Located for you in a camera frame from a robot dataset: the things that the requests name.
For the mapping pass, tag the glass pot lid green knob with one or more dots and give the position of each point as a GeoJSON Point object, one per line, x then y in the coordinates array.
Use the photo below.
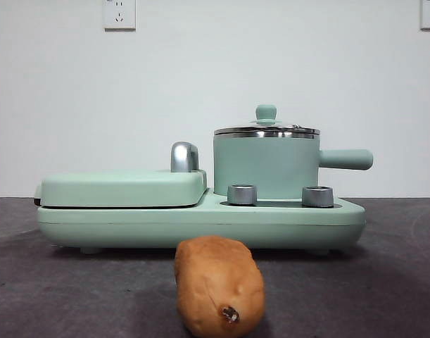
{"type": "Point", "coordinates": [266, 112]}

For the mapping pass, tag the brown potato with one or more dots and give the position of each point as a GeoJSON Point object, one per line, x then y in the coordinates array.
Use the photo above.
{"type": "Point", "coordinates": [218, 281]}

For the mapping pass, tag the silver control knob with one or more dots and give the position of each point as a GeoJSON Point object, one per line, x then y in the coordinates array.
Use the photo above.
{"type": "Point", "coordinates": [317, 196]}
{"type": "Point", "coordinates": [242, 194]}

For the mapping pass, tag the mint green breakfast machine base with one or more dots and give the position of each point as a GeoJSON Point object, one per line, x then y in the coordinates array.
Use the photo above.
{"type": "Point", "coordinates": [137, 225]}

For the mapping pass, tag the mint green grill cover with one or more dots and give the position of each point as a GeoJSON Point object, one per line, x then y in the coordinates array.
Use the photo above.
{"type": "Point", "coordinates": [112, 188]}

